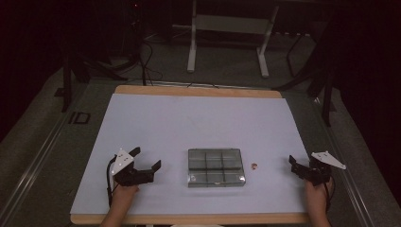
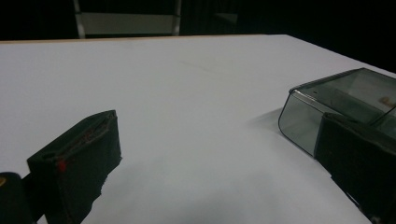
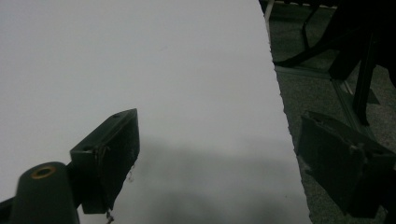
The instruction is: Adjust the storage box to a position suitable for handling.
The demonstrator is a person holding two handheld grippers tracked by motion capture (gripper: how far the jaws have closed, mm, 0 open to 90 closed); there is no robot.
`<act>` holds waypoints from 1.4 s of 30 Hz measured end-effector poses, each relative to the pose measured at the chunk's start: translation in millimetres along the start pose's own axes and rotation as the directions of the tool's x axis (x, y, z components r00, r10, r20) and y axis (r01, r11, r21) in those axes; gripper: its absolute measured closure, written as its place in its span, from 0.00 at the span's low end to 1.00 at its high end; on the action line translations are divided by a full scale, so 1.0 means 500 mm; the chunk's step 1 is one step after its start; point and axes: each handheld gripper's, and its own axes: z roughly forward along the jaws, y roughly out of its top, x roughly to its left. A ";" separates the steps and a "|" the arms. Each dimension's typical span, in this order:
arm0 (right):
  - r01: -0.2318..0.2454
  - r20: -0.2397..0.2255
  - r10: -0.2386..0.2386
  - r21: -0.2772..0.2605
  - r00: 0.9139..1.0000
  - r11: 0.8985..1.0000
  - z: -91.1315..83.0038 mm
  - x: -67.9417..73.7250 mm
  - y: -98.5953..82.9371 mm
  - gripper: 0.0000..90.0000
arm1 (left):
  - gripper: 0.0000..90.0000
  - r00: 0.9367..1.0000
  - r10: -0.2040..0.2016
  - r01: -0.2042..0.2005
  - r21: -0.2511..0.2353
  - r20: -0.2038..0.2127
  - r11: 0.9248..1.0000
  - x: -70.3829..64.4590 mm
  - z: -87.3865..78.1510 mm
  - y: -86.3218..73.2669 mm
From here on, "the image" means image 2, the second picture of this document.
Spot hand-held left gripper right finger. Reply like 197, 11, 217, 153
313, 112, 396, 224

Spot white metal stand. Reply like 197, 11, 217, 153
73, 0, 182, 40

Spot clear plastic compartment box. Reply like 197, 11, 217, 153
277, 67, 396, 158

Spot white table mat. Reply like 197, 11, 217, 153
0, 34, 396, 224

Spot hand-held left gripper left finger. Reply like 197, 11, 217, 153
26, 109, 123, 224

